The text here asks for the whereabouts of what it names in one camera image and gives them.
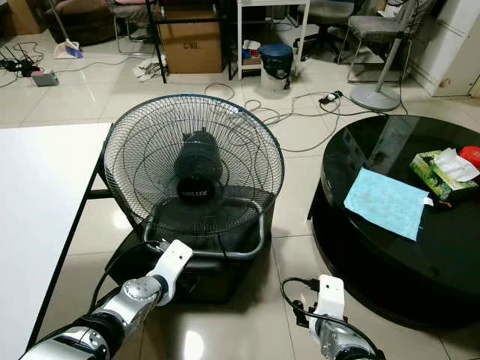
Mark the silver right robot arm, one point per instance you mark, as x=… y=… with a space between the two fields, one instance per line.
x=339 y=343

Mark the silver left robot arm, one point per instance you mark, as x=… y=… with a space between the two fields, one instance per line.
x=131 y=298

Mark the small grey box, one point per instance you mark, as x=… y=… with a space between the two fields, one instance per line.
x=45 y=78

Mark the black power strip with plugs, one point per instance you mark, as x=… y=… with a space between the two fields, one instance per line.
x=21 y=66

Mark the broom with white head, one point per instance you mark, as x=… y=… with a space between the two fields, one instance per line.
x=67 y=49

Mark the brown armchair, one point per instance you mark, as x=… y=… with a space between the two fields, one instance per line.
x=79 y=16

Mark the white crumpled cloth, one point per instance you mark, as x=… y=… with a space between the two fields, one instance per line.
x=147 y=70

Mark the black floor fan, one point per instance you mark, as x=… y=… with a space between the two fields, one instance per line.
x=197 y=161

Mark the black metal rack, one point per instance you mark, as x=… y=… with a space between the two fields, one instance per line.
x=156 y=37

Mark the brown cardboard box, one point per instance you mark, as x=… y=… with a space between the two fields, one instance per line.
x=193 y=45

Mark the blue and red small package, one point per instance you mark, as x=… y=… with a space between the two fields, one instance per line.
x=250 y=51

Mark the bin with blue lid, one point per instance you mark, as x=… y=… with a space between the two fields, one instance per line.
x=276 y=60

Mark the small black power socket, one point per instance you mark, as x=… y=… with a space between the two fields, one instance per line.
x=331 y=97

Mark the dark office chair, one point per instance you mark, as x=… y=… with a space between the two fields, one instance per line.
x=326 y=15

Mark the grey standing fan base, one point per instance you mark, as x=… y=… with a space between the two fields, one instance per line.
x=375 y=96

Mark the black round glass table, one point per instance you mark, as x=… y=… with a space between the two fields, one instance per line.
x=382 y=142

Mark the light blue cloth mat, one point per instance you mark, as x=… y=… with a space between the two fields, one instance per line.
x=386 y=202

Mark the grey chair with metal legs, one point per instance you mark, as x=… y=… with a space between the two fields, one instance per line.
x=375 y=26

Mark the green tissue box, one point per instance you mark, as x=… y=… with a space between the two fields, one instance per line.
x=436 y=176

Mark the white cabinet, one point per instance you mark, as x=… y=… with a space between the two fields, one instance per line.
x=450 y=37

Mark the red round object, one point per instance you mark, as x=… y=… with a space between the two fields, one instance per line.
x=472 y=156

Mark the white table with black frame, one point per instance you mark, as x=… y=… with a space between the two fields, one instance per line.
x=41 y=225

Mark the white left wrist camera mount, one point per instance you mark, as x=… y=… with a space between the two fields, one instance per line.
x=175 y=261

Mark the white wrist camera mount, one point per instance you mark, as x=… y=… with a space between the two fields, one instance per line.
x=330 y=297
x=175 y=261

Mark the white shelf frame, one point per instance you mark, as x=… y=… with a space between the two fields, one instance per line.
x=241 y=30

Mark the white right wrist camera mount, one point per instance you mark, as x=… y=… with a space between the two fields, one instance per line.
x=330 y=297

